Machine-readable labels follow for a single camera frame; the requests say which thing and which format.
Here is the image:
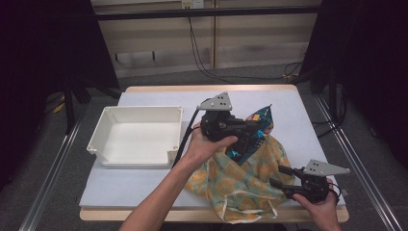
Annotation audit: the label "fruit print cloth bag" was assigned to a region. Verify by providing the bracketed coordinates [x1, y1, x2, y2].
[185, 134, 296, 225]

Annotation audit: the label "black wall socket cable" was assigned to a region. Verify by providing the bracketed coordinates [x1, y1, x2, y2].
[187, 9, 290, 85]

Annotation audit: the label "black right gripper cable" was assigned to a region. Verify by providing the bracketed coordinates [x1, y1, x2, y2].
[330, 182, 342, 206]

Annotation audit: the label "person's right hand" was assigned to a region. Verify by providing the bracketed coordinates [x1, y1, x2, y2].
[292, 178, 340, 227]

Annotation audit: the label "black floor cables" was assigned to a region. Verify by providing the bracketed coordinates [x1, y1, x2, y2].
[281, 60, 305, 82]

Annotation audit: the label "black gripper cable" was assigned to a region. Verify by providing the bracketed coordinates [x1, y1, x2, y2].
[330, 182, 342, 206]
[171, 107, 202, 169]

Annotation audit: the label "black tripod stand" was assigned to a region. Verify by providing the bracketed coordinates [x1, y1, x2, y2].
[62, 75, 123, 136]

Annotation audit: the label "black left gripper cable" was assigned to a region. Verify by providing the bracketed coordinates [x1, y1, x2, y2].
[171, 107, 202, 169]

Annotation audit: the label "white plastic box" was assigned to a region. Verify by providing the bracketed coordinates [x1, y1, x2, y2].
[86, 105, 185, 169]

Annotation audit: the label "white wall socket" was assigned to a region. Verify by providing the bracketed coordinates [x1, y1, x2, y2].
[181, 0, 206, 10]

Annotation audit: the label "black horizontal bar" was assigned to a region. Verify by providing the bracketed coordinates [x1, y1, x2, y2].
[95, 5, 321, 22]

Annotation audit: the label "person's left hand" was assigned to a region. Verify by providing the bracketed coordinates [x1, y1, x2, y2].
[184, 123, 240, 171]

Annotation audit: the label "metal floor rail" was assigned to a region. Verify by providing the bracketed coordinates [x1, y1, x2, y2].
[313, 94, 403, 231]
[18, 116, 83, 231]

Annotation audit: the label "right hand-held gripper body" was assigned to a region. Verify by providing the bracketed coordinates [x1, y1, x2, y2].
[284, 159, 351, 204]

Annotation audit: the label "black curtain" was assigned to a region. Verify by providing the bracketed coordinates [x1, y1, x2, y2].
[0, 0, 120, 192]
[299, 0, 408, 169]

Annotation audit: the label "dark blue snack packet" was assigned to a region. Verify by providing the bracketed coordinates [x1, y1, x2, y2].
[225, 104, 274, 167]

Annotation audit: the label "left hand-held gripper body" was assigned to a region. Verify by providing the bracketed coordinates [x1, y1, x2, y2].
[195, 91, 241, 143]

